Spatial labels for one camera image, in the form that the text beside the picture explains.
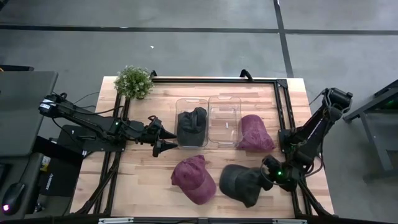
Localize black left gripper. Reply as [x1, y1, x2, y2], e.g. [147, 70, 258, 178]
[135, 116, 179, 158]

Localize silver metal bracket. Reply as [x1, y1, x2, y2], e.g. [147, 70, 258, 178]
[271, 218, 309, 224]
[97, 217, 135, 224]

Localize green potted plant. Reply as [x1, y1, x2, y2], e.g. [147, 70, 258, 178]
[113, 64, 155, 101]

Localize maroon cap with thread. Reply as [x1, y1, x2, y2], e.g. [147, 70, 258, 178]
[170, 154, 218, 206]

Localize clear plastic bin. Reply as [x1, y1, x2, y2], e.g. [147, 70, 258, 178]
[207, 95, 243, 147]
[174, 97, 210, 150]

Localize maroon baseball cap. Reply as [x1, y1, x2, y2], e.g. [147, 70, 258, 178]
[236, 113, 277, 153]

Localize black computer mouse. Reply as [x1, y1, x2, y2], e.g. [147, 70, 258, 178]
[1, 181, 27, 217]

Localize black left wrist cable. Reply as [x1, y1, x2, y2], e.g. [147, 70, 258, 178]
[147, 114, 160, 128]

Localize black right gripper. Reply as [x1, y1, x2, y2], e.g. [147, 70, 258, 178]
[260, 154, 301, 192]

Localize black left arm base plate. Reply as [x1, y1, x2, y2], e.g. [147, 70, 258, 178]
[57, 124, 127, 154]

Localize dark grey metal table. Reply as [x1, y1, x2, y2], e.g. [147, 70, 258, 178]
[343, 78, 398, 182]

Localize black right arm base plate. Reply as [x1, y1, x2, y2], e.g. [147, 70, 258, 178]
[277, 128, 312, 154]

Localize black aluminium table frame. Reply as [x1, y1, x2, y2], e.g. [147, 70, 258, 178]
[73, 76, 335, 218]

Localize black box with white logo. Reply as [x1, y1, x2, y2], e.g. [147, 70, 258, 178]
[38, 155, 83, 198]

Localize dark grey baseball cap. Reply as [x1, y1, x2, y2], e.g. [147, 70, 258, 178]
[176, 106, 208, 148]
[218, 164, 274, 209]

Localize dark grey side desk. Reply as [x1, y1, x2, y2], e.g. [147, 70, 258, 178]
[0, 70, 59, 157]

